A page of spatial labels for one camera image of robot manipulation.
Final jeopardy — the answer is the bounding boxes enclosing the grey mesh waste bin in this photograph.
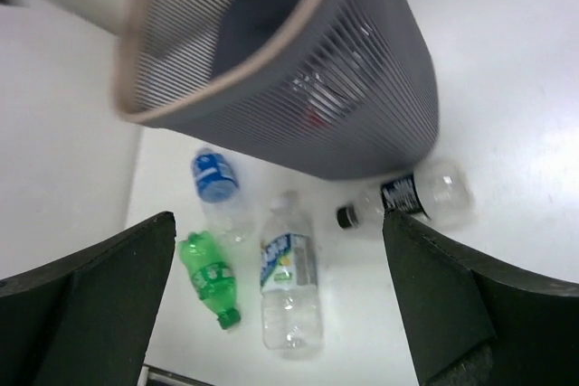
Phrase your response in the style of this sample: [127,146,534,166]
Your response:
[113,0,440,180]

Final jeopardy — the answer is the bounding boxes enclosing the green white label bottle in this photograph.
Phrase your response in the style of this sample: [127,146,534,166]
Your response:
[260,191,323,353]

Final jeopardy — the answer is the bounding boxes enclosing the black label plastic bottle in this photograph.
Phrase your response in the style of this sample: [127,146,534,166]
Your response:
[336,159,474,230]

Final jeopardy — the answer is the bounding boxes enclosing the blue label plastic bottle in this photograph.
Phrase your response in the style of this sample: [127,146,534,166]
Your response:
[190,144,253,243]

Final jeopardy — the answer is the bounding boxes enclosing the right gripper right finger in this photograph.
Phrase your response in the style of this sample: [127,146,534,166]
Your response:
[383,210,578,385]

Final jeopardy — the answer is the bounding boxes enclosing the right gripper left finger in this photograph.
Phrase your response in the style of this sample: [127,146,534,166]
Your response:
[1,212,176,385]

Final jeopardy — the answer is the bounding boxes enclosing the green plastic soda bottle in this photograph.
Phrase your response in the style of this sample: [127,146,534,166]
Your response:
[177,231,241,330]

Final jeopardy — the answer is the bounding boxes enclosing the red label plastic bottle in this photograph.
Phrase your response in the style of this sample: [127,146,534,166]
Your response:
[290,58,365,125]

